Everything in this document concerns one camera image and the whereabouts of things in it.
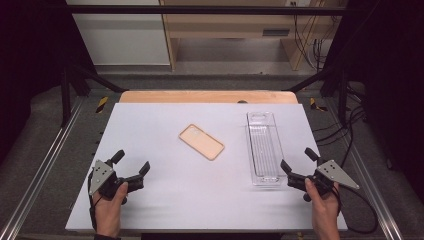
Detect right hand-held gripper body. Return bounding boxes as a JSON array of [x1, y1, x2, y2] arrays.
[[287, 159, 361, 203]]

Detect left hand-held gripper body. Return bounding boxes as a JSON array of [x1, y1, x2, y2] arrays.
[[88, 159, 147, 205]]

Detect clear plastic tray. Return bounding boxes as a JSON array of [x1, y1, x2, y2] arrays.
[[245, 110, 290, 187]]

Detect beige phone case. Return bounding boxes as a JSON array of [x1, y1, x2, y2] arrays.
[[178, 123, 226, 162]]

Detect person's left hand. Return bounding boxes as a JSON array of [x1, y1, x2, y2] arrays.
[[91, 181, 130, 236]]

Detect person's right hand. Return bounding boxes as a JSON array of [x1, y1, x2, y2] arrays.
[[303, 178, 341, 232]]

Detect yellow black tape strip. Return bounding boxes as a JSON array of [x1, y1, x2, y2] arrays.
[[309, 97, 330, 113], [95, 96, 110, 114]]

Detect wooden board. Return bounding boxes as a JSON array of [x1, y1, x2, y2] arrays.
[[119, 89, 299, 105]]

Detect black curtain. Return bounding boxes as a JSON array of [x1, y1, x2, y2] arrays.
[[323, 0, 424, 203], [0, 0, 98, 165]]

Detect white cabinet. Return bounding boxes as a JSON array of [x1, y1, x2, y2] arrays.
[[65, 0, 171, 67]]

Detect wooden desk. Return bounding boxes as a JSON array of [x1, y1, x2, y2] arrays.
[[159, 0, 338, 72]]

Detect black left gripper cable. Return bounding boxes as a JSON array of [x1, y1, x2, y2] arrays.
[[87, 171, 98, 232]]

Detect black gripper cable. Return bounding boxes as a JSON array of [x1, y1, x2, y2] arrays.
[[333, 184, 380, 235], [87, 171, 98, 232]]

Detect metal floor rail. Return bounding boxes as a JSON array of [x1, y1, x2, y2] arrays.
[[0, 96, 85, 240], [323, 97, 405, 240]]

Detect black floor cables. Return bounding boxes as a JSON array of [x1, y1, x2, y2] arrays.
[[312, 83, 368, 169]]

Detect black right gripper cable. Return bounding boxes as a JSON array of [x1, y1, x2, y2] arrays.
[[333, 184, 380, 235]]

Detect black frame strut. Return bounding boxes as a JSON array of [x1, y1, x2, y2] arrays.
[[60, 63, 130, 128], [285, 65, 350, 125]]

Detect hanging wall cables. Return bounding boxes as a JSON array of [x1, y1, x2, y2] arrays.
[[292, 14, 332, 72]]

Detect black horizontal frame bar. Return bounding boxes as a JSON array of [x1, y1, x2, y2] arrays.
[[65, 4, 348, 16]]

